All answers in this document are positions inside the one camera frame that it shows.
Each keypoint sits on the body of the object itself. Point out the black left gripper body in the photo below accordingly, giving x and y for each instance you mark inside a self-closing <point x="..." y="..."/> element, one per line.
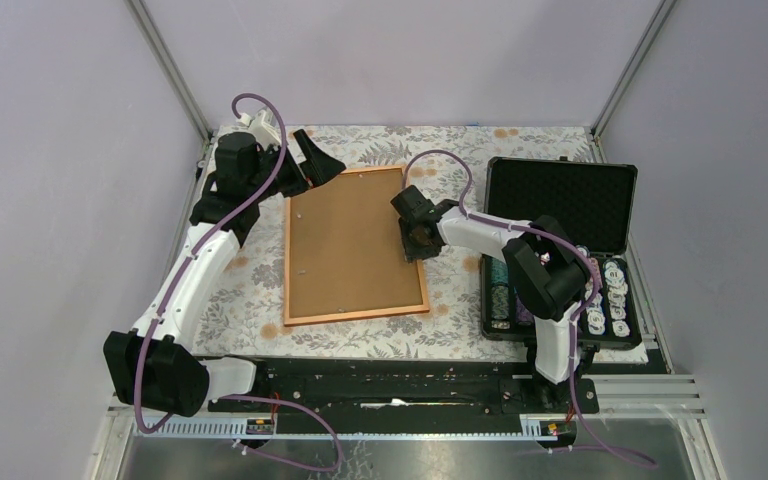
<point x="289" y="179"/>

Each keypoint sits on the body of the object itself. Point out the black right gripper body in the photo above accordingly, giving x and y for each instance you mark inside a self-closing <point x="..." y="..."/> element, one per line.
<point x="412" y="246"/>

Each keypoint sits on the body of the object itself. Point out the orange wooden picture frame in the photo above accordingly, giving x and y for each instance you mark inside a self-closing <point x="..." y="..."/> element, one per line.
<point x="357" y="314"/>

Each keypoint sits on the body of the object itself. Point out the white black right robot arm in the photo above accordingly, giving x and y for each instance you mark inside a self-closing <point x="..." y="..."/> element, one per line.
<point x="553" y="280"/>

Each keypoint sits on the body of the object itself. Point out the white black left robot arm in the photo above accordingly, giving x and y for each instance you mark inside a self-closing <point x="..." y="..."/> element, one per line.
<point x="151" y="365"/>

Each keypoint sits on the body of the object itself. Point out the black poker chip case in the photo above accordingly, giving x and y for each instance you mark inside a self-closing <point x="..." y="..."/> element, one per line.
<point x="593" y="204"/>

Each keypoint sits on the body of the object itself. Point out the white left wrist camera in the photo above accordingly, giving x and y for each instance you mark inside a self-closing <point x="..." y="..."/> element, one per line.
<point x="262" y="126"/>

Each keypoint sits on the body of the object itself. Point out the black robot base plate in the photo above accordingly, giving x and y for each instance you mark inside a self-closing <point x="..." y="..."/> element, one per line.
<point x="403" y="397"/>

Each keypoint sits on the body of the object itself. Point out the aluminium rail frame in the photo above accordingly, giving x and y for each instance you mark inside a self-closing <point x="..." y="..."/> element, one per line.
<point x="603" y="397"/>

